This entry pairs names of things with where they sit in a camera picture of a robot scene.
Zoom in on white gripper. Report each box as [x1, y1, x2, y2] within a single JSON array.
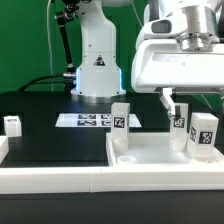
[[131, 39, 224, 118]]

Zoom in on white square table top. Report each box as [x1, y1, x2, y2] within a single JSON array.
[[106, 132, 224, 166]]

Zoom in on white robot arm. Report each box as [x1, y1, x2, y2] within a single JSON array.
[[73, 0, 224, 118]]

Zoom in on marker sheet with tags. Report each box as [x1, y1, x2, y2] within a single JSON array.
[[55, 113, 141, 128]]

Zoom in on white U-shaped fence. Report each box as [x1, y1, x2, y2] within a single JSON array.
[[0, 134, 224, 195]]

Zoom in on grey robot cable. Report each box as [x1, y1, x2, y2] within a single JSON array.
[[130, 0, 146, 29]]

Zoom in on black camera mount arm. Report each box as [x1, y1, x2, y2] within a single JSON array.
[[55, 0, 80, 93]]

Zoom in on black cable bundle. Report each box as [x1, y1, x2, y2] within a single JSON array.
[[18, 73, 74, 92]]

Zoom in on white thin cable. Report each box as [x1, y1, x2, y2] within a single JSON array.
[[46, 0, 55, 92]]

